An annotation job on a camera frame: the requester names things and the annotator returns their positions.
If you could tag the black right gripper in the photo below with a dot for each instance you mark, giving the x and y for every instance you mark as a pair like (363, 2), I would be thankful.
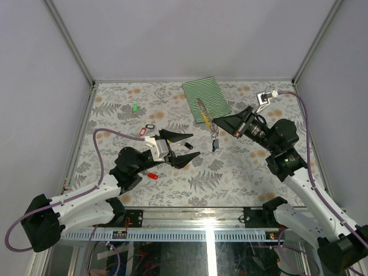
(238, 124)

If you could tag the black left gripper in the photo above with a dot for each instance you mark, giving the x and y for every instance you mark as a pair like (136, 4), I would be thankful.
(180, 161)

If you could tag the large metal keyring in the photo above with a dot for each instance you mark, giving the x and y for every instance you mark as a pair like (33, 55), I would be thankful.
(213, 129)

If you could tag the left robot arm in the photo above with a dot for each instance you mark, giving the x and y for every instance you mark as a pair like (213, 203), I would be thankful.
(48, 219)

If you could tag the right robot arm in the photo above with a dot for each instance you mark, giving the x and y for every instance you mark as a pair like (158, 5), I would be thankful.
(339, 240)

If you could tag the green white striped cloth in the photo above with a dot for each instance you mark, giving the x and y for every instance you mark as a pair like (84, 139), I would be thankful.
(210, 94)

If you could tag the red tag key lower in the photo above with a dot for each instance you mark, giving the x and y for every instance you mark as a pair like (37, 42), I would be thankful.
(151, 175)

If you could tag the floral tablecloth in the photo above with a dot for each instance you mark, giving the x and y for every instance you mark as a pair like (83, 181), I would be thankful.
(234, 175)

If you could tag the green tag key far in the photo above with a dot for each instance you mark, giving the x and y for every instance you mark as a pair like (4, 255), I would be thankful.
(134, 107)

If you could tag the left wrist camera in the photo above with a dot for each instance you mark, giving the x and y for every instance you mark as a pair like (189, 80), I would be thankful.
(158, 147)

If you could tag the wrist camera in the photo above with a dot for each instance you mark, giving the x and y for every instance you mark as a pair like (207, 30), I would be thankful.
(158, 147)
(264, 100)

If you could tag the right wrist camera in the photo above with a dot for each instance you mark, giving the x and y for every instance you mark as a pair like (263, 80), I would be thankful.
(264, 100)

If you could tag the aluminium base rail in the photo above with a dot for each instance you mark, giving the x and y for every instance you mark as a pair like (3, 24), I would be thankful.
(184, 218)

